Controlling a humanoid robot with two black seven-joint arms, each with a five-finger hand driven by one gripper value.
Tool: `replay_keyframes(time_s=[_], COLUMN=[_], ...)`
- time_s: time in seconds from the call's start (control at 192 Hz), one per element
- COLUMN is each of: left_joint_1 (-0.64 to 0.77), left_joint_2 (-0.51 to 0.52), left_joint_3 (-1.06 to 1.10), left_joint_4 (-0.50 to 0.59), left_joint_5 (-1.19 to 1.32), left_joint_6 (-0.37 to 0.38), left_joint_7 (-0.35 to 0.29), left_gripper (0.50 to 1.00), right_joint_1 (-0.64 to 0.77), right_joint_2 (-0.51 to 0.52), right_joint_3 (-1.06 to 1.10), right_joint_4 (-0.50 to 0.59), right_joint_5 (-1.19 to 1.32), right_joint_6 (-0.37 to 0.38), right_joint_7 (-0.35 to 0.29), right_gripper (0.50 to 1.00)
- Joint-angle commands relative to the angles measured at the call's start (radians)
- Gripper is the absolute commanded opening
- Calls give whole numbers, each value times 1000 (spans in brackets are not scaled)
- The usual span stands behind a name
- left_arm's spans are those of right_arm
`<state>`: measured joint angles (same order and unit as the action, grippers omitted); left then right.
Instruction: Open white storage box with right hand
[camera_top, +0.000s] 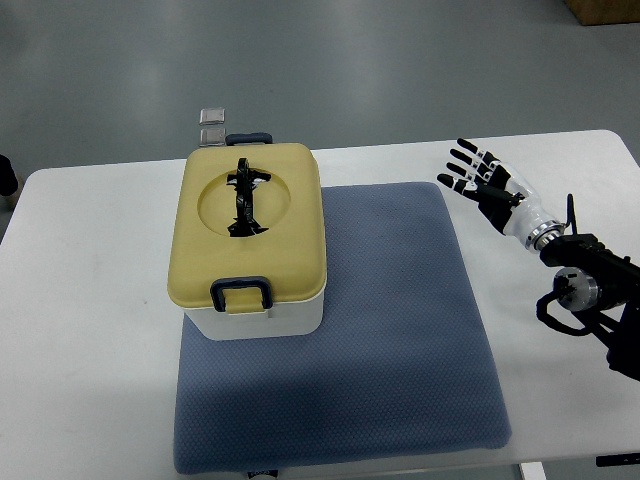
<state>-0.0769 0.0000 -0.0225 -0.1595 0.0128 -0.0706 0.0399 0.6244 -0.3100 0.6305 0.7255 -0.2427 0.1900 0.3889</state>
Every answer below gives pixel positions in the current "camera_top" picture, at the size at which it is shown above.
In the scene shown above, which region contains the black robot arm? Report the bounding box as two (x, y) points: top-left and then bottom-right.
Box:
(536, 194), (639, 380)

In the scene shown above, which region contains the dark object at left edge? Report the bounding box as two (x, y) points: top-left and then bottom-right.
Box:
(0, 155), (20, 197)

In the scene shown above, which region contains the blue padded mat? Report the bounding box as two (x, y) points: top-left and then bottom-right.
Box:
(174, 182), (511, 474)

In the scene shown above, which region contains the yellow box lid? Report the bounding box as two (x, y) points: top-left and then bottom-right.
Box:
(167, 143), (327, 313)

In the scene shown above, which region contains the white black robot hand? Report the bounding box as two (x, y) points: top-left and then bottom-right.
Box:
(437, 138), (566, 252)

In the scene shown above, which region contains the black bracket under table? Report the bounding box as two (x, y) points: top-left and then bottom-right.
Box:
(595, 452), (640, 468)

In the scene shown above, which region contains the white storage box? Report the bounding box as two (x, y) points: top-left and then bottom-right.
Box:
(184, 276), (324, 341)

